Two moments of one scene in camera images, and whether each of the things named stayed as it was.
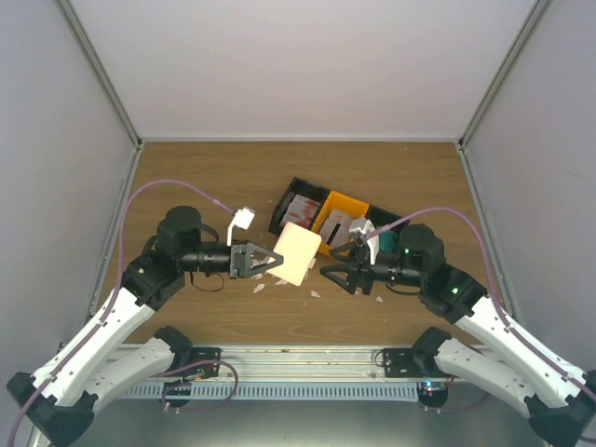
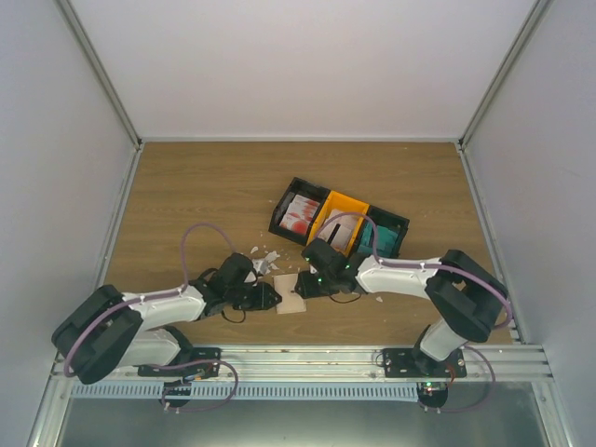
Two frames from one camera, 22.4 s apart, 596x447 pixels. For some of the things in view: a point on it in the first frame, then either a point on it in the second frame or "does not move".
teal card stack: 388,242 does not move
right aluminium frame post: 535,16 does not move
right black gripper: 361,263 → 307,290
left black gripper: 239,257 → 264,300
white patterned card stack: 336,229 does not move
